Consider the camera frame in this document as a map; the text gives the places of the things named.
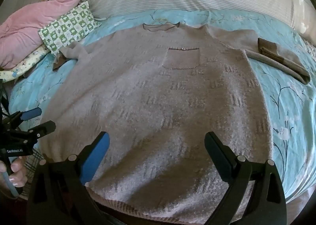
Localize green checkered pillow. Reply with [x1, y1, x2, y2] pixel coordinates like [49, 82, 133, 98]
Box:
[38, 1, 102, 55]

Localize person's left hand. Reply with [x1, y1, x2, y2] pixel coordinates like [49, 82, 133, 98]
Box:
[0, 156, 28, 198]

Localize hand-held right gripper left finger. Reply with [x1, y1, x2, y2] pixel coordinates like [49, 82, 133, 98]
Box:
[26, 131, 110, 225]

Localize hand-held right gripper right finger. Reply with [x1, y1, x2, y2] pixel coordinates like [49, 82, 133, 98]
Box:
[204, 131, 288, 225]

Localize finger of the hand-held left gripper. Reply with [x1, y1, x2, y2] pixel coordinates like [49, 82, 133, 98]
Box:
[3, 107, 42, 123]
[28, 120, 56, 139]

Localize beige knitted sweater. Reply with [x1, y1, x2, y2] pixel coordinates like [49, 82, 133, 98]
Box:
[39, 23, 311, 218]

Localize pink quilt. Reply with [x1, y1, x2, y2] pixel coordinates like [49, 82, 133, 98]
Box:
[0, 0, 102, 70]

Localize blue floral bedsheet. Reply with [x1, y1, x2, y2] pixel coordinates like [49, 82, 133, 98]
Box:
[7, 9, 316, 213]

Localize cream floral cloth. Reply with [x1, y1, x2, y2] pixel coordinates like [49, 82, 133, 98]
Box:
[0, 46, 50, 82]

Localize plaid cloth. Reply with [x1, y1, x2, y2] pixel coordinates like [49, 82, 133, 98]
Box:
[25, 148, 47, 184]

